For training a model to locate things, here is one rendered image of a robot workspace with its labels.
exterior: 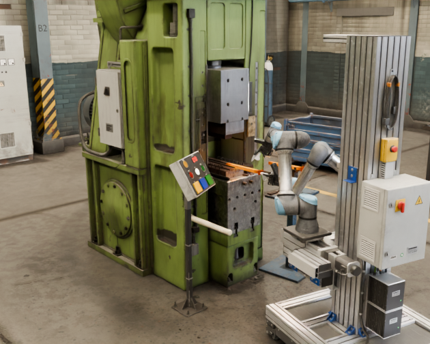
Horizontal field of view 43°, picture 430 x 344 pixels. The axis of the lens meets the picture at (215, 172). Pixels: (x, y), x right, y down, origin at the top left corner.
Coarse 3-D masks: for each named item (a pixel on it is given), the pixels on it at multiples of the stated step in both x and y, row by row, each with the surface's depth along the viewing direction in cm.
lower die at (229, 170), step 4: (208, 160) 453; (220, 160) 454; (208, 164) 446; (212, 164) 442; (220, 164) 442; (224, 164) 440; (208, 168) 440; (212, 168) 436; (216, 168) 435; (220, 168) 435; (224, 168) 433; (228, 168) 431; (232, 168) 431; (212, 172) 437; (216, 172) 433; (220, 172) 430; (224, 172) 427; (228, 172) 427; (232, 172) 430; (236, 172) 434; (240, 172) 437; (228, 176) 428; (232, 176) 431; (236, 176) 435
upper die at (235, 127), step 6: (240, 120) 426; (210, 126) 429; (216, 126) 424; (222, 126) 419; (228, 126) 418; (234, 126) 422; (240, 126) 427; (216, 132) 425; (222, 132) 420; (228, 132) 419; (234, 132) 424
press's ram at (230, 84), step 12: (216, 72) 405; (228, 72) 407; (240, 72) 416; (216, 84) 407; (228, 84) 409; (240, 84) 418; (216, 96) 410; (228, 96) 412; (240, 96) 421; (216, 108) 412; (228, 108) 414; (240, 108) 423; (216, 120) 415; (228, 120) 417
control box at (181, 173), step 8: (184, 160) 375; (192, 160) 384; (200, 160) 394; (176, 168) 370; (184, 168) 371; (192, 168) 381; (200, 168) 389; (176, 176) 371; (184, 176) 369; (200, 176) 385; (184, 184) 370; (192, 184) 371; (200, 184) 380; (208, 184) 389; (184, 192) 372; (192, 192) 369; (200, 192) 375
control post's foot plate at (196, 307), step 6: (186, 300) 411; (192, 300) 411; (174, 306) 414; (180, 306) 415; (186, 306) 413; (192, 306) 412; (198, 306) 415; (204, 306) 414; (180, 312) 407; (186, 312) 407; (192, 312) 407; (198, 312) 408
